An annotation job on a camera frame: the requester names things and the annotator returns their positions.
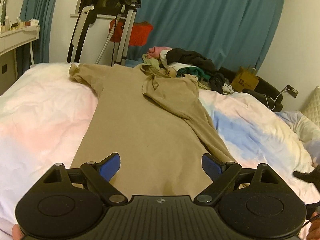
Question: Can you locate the tan printed shirt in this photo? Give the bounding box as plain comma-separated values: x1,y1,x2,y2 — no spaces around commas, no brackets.
69,62,247,198

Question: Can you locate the dark green garment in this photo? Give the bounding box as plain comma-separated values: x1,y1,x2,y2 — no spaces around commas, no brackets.
177,66,209,80

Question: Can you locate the row of cosmetic bottles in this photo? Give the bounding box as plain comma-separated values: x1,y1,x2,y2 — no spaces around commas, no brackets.
0,16,10,33

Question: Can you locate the framed vanity mirror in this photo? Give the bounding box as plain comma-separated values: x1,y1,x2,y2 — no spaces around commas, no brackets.
0,0,10,24

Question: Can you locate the wide blue curtain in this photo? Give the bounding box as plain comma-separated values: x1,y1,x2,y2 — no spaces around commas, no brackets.
125,0,287,74

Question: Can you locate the dark strappy garment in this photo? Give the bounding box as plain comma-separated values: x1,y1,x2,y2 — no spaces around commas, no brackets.
209,74,230,94

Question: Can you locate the person's left hand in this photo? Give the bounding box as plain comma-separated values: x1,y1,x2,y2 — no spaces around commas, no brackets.
12,224,24,239

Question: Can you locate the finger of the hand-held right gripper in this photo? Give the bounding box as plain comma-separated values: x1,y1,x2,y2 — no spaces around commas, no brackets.
293,170,313,184

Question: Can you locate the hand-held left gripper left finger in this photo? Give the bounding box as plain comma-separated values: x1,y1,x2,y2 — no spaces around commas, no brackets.
44,152,128,205

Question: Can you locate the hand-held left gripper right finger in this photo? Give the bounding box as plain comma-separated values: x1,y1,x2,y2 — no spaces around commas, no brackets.
194,153,282,205

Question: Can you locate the black garment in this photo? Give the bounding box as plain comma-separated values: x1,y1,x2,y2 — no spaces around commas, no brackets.
165,48,218,74

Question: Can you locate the white and black upright frame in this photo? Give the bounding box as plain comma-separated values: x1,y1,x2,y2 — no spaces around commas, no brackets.
66,5,118,64

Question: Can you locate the pale green garment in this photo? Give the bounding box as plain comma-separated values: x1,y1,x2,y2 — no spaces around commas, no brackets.
142,54,162,68

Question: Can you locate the white dressing table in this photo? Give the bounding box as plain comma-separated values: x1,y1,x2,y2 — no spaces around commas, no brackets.
0,25,41,90

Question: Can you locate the pink garment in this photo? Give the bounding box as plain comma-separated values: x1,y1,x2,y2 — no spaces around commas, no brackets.
147,46,173,59

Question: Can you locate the pastel tie-dye duvet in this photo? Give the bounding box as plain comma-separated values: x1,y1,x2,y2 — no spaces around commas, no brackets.
0,62,320,240

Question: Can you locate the red fabric bag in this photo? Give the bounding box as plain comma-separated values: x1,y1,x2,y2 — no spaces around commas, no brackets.
109,18,153,47

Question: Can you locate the garment steamer stand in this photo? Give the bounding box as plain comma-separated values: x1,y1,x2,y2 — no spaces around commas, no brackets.
95,0,142,67

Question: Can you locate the pale quilted pillow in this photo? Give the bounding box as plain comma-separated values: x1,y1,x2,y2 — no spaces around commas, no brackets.
300,85,320,120

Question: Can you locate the white charging cable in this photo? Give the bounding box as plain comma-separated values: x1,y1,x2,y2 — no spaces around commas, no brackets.
265,87,294,111

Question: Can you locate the white garment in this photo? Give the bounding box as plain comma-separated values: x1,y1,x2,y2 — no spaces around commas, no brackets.
160,51,198,72

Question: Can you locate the person's right hand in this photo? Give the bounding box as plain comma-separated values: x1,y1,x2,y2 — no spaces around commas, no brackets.
307,211,320,240

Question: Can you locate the wall power outlet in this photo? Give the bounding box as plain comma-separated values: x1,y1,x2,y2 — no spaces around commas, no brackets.
284,84,298,98

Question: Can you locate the brown paper bag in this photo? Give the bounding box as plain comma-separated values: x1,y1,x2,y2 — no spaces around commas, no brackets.
230,66,260,93

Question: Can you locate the narrow blue curtain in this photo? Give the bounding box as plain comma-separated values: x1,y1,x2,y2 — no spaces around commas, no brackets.
19,0,59,72

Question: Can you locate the black low chair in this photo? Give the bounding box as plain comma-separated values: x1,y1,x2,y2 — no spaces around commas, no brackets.
219,66,285,112

